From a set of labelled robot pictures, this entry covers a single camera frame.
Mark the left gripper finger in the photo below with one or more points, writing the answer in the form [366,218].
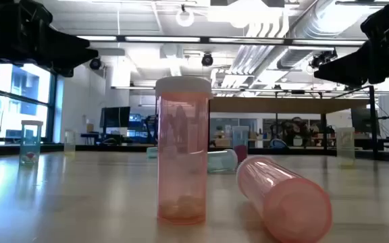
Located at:
[73,54]
[63,72]

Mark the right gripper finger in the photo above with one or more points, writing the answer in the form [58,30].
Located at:
[346,72]

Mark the yellow medicine bottle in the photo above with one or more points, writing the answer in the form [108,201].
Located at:
[69,145]
[345,145]

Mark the green bottle with red-white pills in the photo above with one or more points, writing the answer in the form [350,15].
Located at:
[30,145]

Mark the blue bottle with purple contents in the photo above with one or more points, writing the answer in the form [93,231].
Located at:
[240,141]

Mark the red medicine bottle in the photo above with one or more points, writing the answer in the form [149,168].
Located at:
[282,202]

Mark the white cap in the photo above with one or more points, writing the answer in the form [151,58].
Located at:
[181,162]

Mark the black ceiling spotlight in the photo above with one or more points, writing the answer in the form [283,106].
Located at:
[207,59]
[95,64]

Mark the black ceiling light cluster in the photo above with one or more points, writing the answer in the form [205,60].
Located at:
[323,58]

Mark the black computer monitor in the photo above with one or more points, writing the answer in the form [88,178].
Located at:
[115,117]
[361,119]

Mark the large window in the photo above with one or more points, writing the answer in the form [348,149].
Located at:
[22,111]

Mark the blue machine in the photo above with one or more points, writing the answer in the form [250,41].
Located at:
[140,128]

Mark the white ceiling pipes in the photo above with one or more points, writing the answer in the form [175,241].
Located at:
[248,57]

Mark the blue round object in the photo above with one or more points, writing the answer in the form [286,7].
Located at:
[278,144]

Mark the LED light bar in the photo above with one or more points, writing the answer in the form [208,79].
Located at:
[204,39]

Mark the silver ventilation duct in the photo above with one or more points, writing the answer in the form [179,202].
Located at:
[316,27]

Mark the wooden shelf with black frame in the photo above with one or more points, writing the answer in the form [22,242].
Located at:
[282,105]

